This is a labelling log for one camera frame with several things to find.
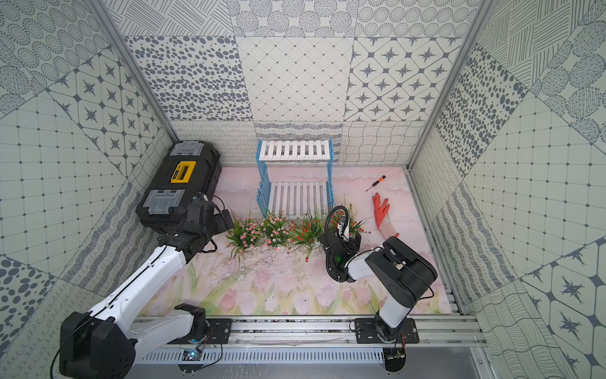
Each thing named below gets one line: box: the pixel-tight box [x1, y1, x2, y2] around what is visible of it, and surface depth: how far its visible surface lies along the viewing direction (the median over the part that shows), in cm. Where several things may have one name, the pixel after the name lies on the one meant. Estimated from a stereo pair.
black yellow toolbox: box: [135, 141, 223, 233], surface depth 95 cm
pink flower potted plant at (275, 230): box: [261, 210, 292, 252], surface depth 81 cm
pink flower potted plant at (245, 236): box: [225, 217, 266, 264], surface depth 83 cm
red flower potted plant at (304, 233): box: [287, 212, 326, 263], surface depth 85 cm
